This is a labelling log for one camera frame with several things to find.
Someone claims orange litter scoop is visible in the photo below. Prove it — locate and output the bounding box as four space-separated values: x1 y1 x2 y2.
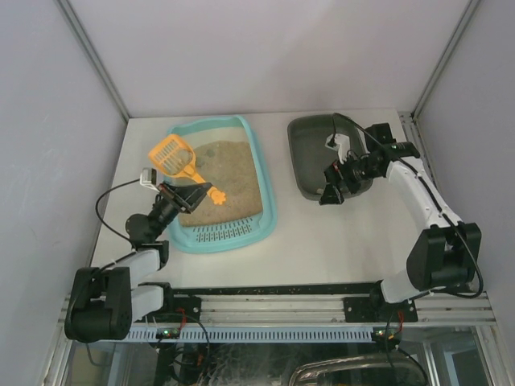
148 133 206 183

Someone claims light blue litter box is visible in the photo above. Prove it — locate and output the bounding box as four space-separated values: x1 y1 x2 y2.
167 115 277 254

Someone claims dark grey plastic tub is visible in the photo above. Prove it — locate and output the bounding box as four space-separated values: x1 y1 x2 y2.
287 113 366 201

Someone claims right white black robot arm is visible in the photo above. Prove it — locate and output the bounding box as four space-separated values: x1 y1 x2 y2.
319 122 484 304

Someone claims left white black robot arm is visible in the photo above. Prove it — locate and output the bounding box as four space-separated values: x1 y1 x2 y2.
64 183 212 343

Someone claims beige cat litter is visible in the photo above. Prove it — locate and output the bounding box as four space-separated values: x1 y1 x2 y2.
179 141 262 228

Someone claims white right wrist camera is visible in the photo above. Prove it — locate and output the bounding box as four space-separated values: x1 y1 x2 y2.
325 133 351 163

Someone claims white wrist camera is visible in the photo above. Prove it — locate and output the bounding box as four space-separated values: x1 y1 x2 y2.
139 168 159 191
325 133 351 163

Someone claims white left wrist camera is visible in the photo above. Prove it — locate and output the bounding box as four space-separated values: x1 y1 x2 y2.
139 168 159 191

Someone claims black left camera cable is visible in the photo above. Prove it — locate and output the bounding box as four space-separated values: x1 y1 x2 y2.
95 179 142 246

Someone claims black camera cable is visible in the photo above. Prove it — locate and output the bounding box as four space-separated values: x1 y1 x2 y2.
328 113 484 375
95 179 142 246

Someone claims black right camera cable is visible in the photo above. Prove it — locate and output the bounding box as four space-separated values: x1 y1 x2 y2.
328 113 484 375

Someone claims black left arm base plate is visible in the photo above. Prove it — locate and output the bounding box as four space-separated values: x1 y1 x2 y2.
132 282 202 323

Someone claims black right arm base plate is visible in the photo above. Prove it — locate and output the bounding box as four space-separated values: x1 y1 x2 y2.
343 287 418 322

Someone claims light blue cable duct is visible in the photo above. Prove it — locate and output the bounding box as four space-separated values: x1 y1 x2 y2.
122 325 373 344

